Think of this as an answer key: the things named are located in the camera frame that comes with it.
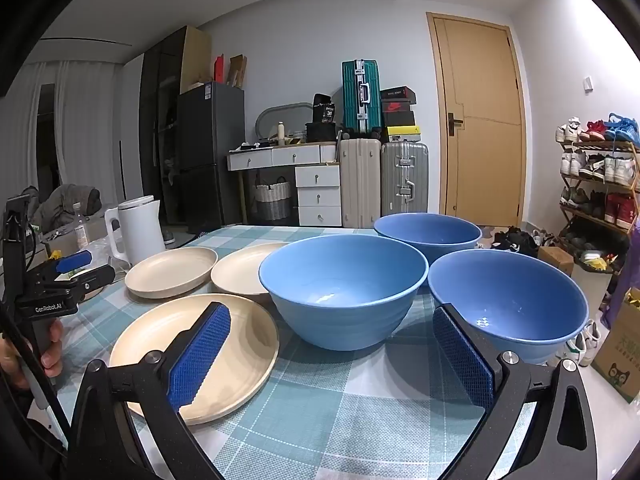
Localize grey clothes pile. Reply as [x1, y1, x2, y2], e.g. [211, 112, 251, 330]
[30, 185, 103, 233]

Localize dark wardrobe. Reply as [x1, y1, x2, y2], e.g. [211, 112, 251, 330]
[139, 26, 212, 226]

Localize cream round plate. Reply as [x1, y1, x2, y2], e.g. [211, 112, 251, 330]
[109, 292, 280, 426]
[210, 242, 291, 297]
[124, 246, 219, 301]

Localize oval grey mirror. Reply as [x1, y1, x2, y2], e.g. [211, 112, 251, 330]
[256, 102, 315, 141]

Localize white sneakers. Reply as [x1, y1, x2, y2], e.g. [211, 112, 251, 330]
[565, 320, 608, 366]

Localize black paper bag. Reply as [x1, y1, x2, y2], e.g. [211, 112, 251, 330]
[313, 93, 335, 123]

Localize rows of assorted shoes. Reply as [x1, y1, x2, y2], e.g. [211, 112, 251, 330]
[556, 112, 640, 256]

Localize white desk with drawers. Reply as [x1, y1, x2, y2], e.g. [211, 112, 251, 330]
[227, 142, 343, 227]

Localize heap of black shoes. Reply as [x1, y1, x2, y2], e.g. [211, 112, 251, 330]
[492, 226, 538, 253]

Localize woven laundry basket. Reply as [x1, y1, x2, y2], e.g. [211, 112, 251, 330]
[254, 177, 292, 221]

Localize white trash bin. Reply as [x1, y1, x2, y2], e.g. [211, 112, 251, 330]
[572, 255, 613, 306]

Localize white curtain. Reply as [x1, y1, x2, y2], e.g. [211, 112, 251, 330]
[25, 60, 126, 211]

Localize wooden door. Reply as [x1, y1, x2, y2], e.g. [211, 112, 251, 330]
[426, 12, 528, 228]

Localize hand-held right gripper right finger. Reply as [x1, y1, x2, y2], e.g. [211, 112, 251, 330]
[432, 302, 596, 480]

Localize dark grey fridge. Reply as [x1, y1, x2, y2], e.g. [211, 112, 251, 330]
[176, 81, 246, 233]

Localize clear water bottle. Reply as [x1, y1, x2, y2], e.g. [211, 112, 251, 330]
[72, 203, 90, 251]

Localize person's left hand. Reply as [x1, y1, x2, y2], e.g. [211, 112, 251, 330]
[0, 319, 65, 391]

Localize blue bowl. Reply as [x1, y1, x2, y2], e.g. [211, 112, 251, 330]
[258, 234, 430, 352]
[427, 249, 590, 366]
[374, 212, 483, 266]

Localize white electric kettle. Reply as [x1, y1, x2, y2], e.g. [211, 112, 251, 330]
[104, 195, 167, 268]

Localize teal checked tablecloth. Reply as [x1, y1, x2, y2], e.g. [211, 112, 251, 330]
[47, 225, 551, 480]

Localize wooden shoe rack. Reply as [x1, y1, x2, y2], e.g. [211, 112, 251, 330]
[557, 130, 640, 261]

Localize beige suitcase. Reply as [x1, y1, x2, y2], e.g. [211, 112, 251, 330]
[339, 137, 382, 229]

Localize brown printed paper bag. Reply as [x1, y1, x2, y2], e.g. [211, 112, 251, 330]
[590, 290, 640, 403]

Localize cardboard box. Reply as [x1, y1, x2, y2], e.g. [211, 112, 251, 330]
[537, 246, 575, 277]

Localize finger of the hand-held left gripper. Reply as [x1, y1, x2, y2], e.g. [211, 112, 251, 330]
[70, 264, 117, 302]
[54, 250, 94, 277]

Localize silver suitcase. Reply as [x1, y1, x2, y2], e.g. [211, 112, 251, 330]
[381, 142, 430, 217]

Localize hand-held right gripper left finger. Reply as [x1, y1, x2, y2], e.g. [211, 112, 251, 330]
[67, 301, 233, 480]

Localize teal suitcase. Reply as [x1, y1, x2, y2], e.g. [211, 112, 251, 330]
[342, 60, 382, 136]

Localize black box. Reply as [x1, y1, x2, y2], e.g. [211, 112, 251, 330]
[306, 121, 342, 143]

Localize purple bag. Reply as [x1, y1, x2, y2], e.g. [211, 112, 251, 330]
[600, 220, 640, 331]

